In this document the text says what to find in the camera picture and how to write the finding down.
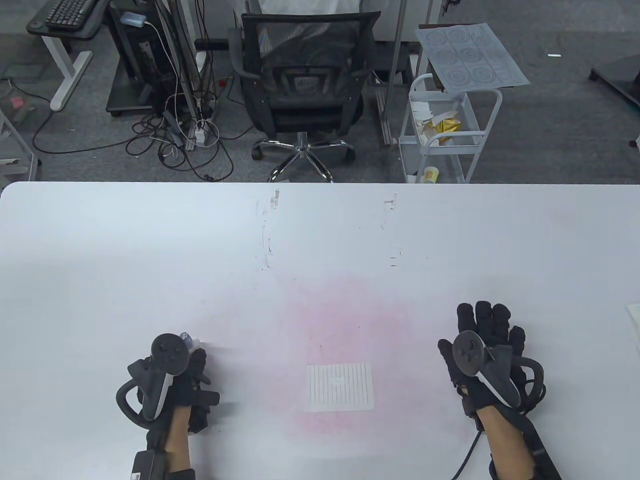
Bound person's left hand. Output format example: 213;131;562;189
145;347;221;449

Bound black stand base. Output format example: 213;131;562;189
589;52;640;108

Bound sheet printed with circles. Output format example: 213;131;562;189
415;22;531;93

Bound person's left forearm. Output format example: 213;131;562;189
161;405;193;473

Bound black office chair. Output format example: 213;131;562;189
227;11;382;183

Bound grey metal rack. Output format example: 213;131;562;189
0;107;41;182

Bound black desk with white leg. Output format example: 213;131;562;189
26;0;113;112

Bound grey tracking controller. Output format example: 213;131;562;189
452;330;546;413
116;334;191;430

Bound black glove cable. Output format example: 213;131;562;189
450;429;485;480

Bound white rolling cart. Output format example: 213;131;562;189
397;74;503;184

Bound black keyboard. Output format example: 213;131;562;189
45;0;96;30

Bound black floor box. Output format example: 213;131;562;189
372;42;423;86

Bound lined paper with black text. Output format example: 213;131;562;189
306;362;376;413

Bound black wrist camera with strap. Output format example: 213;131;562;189
487;410;562;480

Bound black computer tower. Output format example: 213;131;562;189
107;0;173;108

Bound aluminium pole stand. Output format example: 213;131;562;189
377;0;408;147

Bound aluminium frame rails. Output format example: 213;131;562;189
155;0;201;151

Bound black wrist camera white label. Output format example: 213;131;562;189
130;449;197;480

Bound white paper scraps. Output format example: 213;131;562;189
412;100;441;146

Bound black flat trolley base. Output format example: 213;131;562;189
105;65;153;118

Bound tangle of black cables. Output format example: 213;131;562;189
32;80;256;182

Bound person's right hand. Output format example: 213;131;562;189
437;301;546;431

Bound person's right forearm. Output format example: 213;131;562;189
475;405;536;480

